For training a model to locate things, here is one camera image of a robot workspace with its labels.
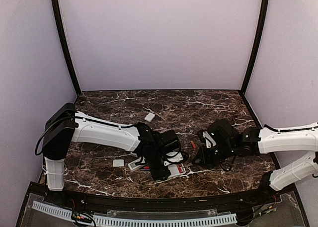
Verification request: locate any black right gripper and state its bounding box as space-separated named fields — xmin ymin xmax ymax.
xmin=191 ymin=142 xmax=235 ymax=167

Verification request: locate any white remote face down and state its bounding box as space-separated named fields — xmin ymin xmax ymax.
xmin=168 ymin=164 xmax=186 ymax=179

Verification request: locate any small white buttoned remote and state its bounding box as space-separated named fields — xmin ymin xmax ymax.
xmin=128 ymin=158 xmax=144 ymax=172

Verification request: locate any curved white battery cover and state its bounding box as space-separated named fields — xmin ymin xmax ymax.
xmin=112 ymin=159 xmax=125 ymax=167

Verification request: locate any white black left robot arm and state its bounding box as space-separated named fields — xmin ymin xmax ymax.
xmin=35 ymin=103 xmax=185 ymax=205

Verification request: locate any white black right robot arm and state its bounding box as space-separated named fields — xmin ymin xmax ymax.
xmin=192 ymin=119 xmax=318 ymax=204

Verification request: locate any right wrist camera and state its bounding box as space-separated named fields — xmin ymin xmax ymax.
xmin=197 ymin=130 xmax=216 ymax=149

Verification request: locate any white slotted cable duct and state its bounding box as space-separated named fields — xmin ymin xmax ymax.
xmin=32 ymin=201 xmax=237 ymax=227

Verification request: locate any black front rail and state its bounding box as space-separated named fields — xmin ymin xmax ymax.
xmin=59 ymin=187 xmax=264 ymax=213

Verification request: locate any black right corner post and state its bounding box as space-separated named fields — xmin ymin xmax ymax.
xmin=240 ymin=0 xmax=269 ymax=96

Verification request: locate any black corner post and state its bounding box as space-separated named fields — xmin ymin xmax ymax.
xmin=240 ymin=0 xmax=269 ymax=96
xmin=51 ymin=0 xmax=81 ymax=96

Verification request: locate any black left corner post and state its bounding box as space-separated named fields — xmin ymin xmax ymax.
xmin=51 ymin=0 xmax=81 ymax=96

